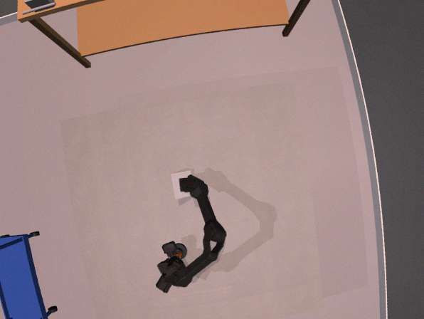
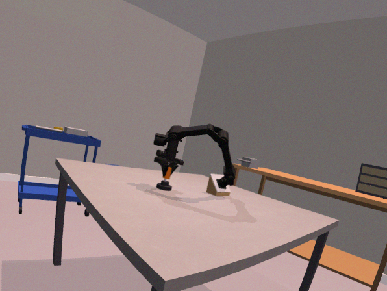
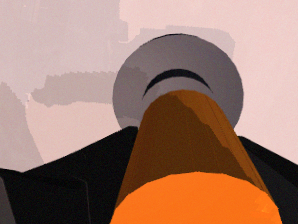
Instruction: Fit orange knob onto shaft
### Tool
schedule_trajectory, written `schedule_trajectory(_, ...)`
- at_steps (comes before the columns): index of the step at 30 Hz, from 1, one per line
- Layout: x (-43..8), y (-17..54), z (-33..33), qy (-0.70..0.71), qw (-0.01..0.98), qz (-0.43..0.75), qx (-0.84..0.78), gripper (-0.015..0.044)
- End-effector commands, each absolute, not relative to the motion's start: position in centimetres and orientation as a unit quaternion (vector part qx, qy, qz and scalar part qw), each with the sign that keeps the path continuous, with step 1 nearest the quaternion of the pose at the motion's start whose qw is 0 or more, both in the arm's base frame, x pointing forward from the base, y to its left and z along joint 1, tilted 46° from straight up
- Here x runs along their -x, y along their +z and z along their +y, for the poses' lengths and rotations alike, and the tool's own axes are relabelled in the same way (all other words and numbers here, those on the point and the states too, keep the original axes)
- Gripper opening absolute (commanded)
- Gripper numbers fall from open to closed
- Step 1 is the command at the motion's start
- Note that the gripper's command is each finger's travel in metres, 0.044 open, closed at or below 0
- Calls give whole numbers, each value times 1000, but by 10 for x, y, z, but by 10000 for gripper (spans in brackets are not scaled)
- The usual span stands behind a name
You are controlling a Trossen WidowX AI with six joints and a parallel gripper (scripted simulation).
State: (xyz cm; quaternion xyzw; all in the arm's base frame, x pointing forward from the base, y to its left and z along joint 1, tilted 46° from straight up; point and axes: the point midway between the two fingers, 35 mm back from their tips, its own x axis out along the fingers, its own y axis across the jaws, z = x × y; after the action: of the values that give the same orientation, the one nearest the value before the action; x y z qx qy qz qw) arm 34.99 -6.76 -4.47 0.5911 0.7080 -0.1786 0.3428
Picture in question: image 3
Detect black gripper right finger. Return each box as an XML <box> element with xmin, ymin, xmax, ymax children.
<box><xmin>238</xmin><ymin>136</ymin><xmax>298</xmax><ymax>224</ymax></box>

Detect orange ribbed knob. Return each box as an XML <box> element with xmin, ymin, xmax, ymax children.
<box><xmin>110</xmin><ymin>89</ymin><xmax>282</xmax><ymax>224</ymax></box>

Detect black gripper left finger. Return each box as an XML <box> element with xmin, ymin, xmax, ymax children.
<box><xmin>0</xmin><ymin>125</ymin><xmax>137</xmax><ymax>224</ymax></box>

